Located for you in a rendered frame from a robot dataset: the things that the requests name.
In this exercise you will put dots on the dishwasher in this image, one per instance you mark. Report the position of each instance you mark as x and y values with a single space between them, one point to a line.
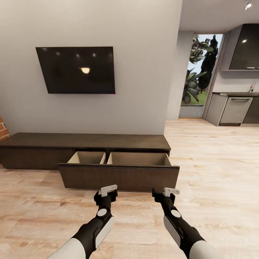
235 110

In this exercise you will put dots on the drop in sink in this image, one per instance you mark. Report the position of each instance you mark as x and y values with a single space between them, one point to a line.
251 90

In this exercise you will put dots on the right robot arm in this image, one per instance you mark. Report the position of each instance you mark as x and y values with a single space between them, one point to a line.
187 238

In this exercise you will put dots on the wall mounted tv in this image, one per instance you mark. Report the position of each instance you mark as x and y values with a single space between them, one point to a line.
78 70

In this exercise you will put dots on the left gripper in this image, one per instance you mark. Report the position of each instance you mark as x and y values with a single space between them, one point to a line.
111 197

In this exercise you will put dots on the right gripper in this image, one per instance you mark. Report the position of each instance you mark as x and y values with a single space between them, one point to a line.
160 198

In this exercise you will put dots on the fixed window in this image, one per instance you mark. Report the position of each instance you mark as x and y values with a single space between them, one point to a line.
203 61

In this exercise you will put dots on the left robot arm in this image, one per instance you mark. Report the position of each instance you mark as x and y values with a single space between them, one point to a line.
90 235

